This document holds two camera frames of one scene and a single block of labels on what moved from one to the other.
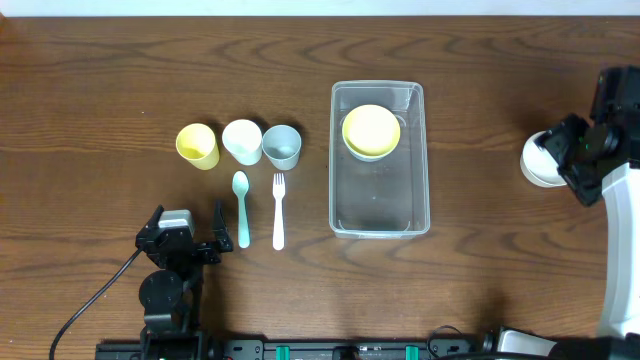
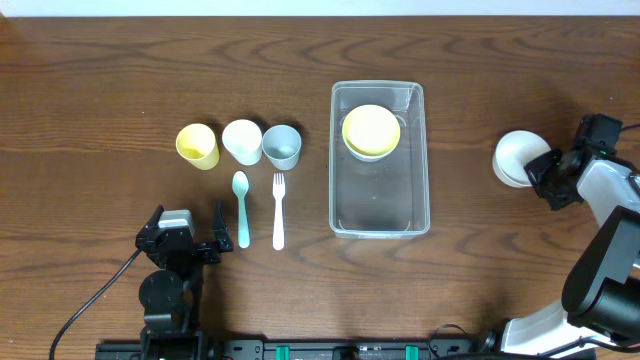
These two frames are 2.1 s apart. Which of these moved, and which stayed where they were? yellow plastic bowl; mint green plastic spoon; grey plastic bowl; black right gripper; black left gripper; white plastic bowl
Moved: black right gripper; white plastic bowl
Stayed: yellow plastic bowl; black left gripper; mint green plastic spoon; grey plastic bowl
